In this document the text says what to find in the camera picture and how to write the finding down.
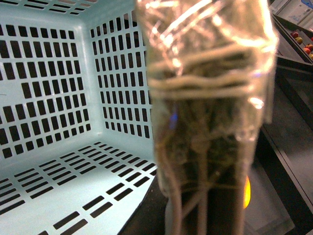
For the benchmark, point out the yellow mango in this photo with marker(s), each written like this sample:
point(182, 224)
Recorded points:
point(247, 193)

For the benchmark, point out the light blue plastic basket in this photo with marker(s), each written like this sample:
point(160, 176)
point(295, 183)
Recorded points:
point(75, 132)

